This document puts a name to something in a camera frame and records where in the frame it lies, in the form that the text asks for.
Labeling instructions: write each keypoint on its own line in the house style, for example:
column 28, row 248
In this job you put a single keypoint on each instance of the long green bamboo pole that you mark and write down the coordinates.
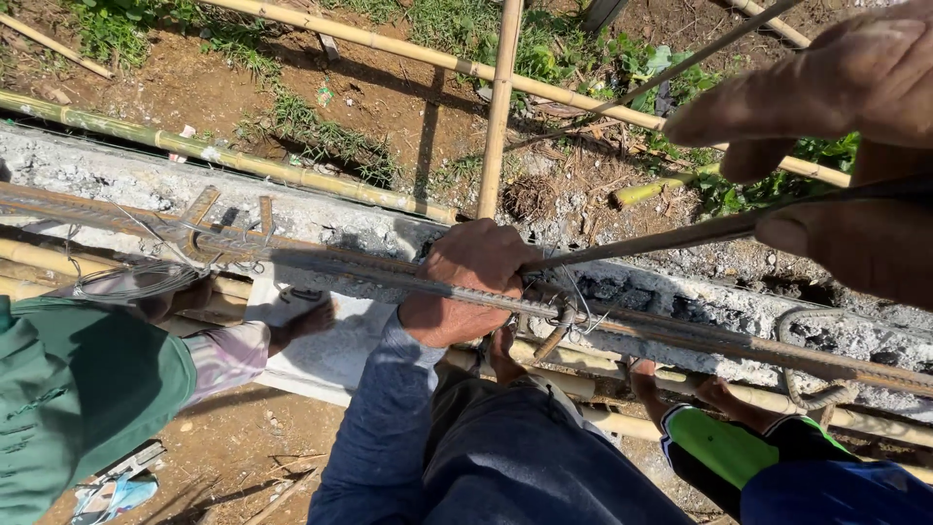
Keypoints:
column 219, row 154

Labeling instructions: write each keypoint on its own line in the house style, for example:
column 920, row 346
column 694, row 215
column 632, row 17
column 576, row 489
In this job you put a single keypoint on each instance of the thin wooden stick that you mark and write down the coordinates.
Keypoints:
column 281, row 497

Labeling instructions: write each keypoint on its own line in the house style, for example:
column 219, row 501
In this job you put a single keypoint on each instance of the dark wooden post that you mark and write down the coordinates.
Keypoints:
column 603, row 13

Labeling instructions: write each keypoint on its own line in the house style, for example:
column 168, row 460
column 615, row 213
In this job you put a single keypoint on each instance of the white red wrapper litter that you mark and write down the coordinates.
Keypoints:
column 182, row 142

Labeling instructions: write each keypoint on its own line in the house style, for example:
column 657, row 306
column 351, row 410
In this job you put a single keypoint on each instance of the person's dark grey trousers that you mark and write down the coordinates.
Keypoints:
column 525, row 459

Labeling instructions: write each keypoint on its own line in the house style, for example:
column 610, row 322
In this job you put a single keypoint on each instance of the white flat board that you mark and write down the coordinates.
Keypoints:
column 328, row 350

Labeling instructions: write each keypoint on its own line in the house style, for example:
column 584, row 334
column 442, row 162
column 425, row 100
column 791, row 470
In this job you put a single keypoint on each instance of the small hooked rebar stirrup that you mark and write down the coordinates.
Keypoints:
column 558, row 332

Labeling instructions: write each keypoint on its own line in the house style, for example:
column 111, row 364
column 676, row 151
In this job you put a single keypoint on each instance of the green and black garment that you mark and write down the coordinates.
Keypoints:
column 721, row 448

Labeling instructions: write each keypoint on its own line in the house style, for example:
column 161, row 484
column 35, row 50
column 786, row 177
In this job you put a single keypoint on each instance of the thin dark steel rod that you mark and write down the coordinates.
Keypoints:
column 656, row 241

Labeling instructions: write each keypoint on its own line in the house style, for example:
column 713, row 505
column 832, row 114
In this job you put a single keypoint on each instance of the person's left fingers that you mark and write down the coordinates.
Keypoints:
column 495, row 244

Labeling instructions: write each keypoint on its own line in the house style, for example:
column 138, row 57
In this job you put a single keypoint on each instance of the person's right hand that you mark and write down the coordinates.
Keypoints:
column 875, row 80

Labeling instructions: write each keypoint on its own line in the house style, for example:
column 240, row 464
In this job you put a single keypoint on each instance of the long ribbed rusty rebar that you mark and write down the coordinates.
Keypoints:
column 729, row 343

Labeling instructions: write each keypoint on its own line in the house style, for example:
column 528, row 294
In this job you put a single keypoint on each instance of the blue cloth garment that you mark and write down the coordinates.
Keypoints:
column 838, row 496

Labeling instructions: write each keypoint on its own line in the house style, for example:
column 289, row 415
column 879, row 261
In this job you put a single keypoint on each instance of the rusty bent rebar stirrup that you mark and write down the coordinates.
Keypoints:
column 195, row 219

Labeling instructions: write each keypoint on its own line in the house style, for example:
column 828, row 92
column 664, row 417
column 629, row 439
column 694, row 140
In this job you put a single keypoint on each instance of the person's left hand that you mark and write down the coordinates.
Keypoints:
column 466, row 255

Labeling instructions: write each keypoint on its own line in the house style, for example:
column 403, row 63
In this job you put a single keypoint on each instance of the person's bare right leg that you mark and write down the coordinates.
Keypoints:
column 718, row 399

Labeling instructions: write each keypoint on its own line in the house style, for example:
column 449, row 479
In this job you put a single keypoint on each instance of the upright yellow bamboo pole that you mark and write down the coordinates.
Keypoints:
column 499, row 109

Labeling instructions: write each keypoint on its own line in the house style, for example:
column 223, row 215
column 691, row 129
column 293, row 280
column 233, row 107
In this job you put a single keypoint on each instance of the grey bent rebar stirrup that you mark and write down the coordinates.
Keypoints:
column 786, row 350

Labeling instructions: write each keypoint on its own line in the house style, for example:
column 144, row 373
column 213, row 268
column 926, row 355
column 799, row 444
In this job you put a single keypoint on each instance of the thin grey metal rod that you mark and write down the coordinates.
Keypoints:
column 656, row 77

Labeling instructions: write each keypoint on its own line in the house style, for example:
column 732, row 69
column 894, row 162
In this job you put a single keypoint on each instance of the short green bamboo piece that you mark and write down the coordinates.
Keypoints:
column 656, row 187

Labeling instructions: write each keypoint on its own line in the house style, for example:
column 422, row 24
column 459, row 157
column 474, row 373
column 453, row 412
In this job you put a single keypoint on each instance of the thin pale bamboo stick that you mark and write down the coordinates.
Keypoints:
column 55, row 45

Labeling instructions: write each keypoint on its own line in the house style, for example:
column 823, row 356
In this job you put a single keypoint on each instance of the long yellow bamboo pole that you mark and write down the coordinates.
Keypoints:
column 408, row 49

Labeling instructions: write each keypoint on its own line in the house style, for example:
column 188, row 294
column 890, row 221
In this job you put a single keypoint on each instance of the person's left foot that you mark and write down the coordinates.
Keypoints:
column 503, row 357

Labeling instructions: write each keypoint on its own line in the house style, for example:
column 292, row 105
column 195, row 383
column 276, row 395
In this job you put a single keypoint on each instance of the crumpled blue white litter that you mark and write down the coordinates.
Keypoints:
column 116, row 499

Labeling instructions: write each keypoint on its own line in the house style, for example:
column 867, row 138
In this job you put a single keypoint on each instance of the pale bamboo pole end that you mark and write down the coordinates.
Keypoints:
column 772, row 22

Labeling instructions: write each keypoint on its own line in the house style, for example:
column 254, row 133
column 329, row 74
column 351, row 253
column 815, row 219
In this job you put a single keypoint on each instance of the grey concrete beam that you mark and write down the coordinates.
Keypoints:
column 692, row 302

